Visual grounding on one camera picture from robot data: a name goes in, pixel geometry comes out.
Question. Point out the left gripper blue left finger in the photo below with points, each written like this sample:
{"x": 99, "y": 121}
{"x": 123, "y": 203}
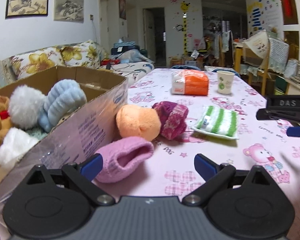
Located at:
{"x": 91, "y": 167}

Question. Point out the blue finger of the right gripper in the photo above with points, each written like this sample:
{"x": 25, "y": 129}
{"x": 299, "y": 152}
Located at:
{"x": 293, "y": 132}

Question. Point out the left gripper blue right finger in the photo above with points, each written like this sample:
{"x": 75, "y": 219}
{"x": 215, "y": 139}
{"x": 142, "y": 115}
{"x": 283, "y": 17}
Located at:
{"x": 205, "y": 167}

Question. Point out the pink knitted sock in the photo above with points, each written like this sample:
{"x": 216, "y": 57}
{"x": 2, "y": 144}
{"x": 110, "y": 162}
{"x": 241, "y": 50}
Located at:
{"x": 121, "y": 158}

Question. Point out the green striped towel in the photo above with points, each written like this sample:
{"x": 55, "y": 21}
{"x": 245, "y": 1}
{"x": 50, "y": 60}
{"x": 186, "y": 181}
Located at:
{"x": 217, "y": 122}

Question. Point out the orange fuzzy sock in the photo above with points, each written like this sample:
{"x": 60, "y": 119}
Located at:
{"x": 136, "y": 121}

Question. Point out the white fluffy plush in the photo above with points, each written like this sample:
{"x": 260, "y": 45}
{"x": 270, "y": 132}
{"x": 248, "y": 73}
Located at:
{"x": 23, "y": 108}

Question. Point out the teal fuzzy plush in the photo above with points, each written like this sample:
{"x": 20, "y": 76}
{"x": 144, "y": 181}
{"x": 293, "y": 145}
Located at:
{"x": 37, "y": 132}

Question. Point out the white TV cabinet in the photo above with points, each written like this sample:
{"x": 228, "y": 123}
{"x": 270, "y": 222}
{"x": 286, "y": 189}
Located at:
{"x": 293, "y": 88}

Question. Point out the cardboard box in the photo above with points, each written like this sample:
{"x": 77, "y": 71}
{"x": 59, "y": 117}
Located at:
{"x": 82, "y": 133}

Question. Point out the pink cartoon tablecloth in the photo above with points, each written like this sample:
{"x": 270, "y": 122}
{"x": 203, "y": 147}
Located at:
{"x": 170, "y": 171}

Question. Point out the magenta knitted sock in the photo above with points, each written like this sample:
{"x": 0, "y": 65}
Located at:
{"x": 172, "y": 117}

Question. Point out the wooden chair with covers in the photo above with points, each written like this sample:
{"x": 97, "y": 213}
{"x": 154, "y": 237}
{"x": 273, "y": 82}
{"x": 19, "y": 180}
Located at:
{"x": 265, "y": 54}

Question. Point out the paper cup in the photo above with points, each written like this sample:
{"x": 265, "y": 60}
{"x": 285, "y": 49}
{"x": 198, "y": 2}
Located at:
{"x": 225, "y": 80}

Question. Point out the orange tissue pack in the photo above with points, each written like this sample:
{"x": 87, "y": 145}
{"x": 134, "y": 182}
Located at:
{"x": 190, "y": 82}

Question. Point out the floral sofa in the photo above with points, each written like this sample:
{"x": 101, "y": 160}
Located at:
{"x": 130, "y": 63}

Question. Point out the giraffe height chart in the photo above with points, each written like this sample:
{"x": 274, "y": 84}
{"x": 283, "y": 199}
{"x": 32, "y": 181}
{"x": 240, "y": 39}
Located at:
{"x": 184, "y": 7}

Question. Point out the framed sketch portrait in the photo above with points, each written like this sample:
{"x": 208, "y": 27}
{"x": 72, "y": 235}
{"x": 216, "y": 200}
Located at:
{"x": 69, "y": 10}

